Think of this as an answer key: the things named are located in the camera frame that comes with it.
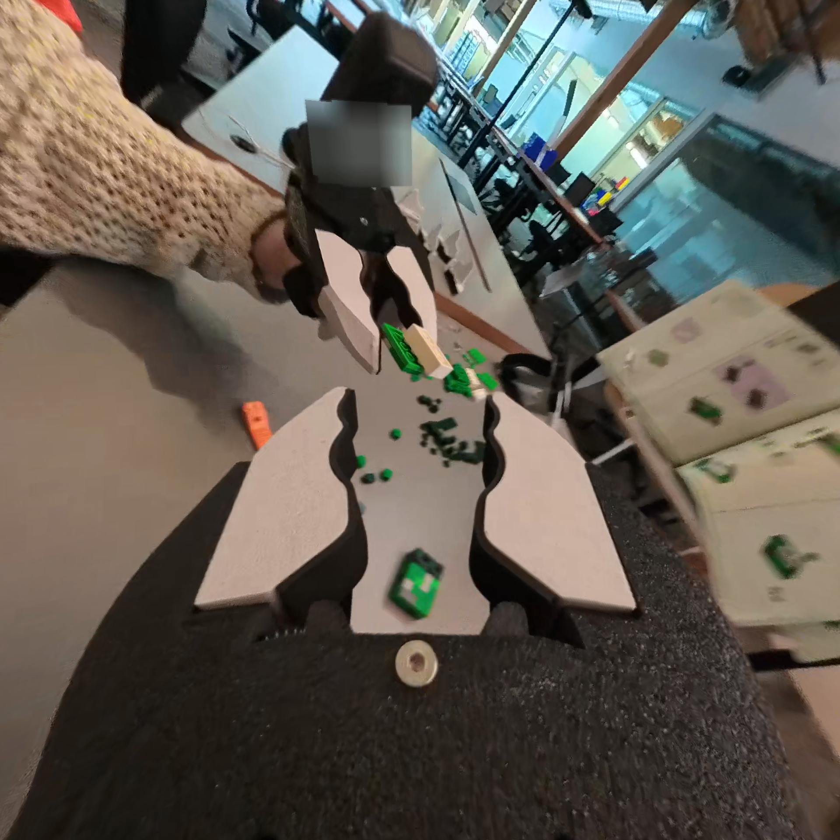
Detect person's left forearm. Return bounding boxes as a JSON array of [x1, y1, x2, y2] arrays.
[[0, 0, 290, 304]]

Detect green mosaic lego panel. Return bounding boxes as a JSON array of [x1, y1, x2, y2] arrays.
[[381, 323, 426, 376]]

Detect red object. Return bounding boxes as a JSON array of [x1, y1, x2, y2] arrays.
[[33, 0, 84, 34]]

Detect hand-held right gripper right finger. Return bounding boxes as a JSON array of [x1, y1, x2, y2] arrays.
[[469, 392, 639, 634]]

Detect wooden column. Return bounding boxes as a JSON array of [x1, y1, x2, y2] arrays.
[[554, 0, 700, 155]]

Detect dark book stand board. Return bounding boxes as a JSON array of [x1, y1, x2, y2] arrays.
[[787, 282, 840, 332]]

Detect white thin cable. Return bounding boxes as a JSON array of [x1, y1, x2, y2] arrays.
[[197, 112, 293, 168]]

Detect neighbouring wood-edged table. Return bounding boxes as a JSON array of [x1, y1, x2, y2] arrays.
[[180, 25, 552, 361]]

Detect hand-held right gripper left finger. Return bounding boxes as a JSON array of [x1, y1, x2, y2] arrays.
[[194, 386, 368, 634]]

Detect person's left hand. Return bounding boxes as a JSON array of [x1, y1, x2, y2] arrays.
[[249, 220, 304, 304]]

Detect lego instruction booklet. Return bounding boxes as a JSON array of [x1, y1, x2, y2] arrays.
[[596, 281, 840, 664]]

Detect row of office desks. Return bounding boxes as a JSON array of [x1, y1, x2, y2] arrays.
[[413, 52, 624, 277]]

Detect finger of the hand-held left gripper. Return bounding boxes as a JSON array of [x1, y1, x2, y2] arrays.
[[386, 244, 439, 343], [315, 228, 383, 375]]

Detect black pole stand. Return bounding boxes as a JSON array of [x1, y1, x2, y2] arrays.
[[457, 0, 595, 168]]

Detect pile of dark green lego pieces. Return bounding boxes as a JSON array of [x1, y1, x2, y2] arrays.
[[417, 394, 488, 468]]

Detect green lego block dark studs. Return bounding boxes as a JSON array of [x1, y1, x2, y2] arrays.
[[387, 549, 445, 620]]

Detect black and grey object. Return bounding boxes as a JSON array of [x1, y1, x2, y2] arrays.
[[500, 353, 605, 427]]

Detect orange lego brick separator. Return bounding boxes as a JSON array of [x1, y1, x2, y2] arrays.
[[241, 401, 274, 451]]

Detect pile of bright green lego pieces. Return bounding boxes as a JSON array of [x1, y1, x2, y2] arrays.
[[443, 346, 501, 400]]

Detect white lego brick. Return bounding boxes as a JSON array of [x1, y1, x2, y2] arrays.
[[402, 325, 455, 380]]

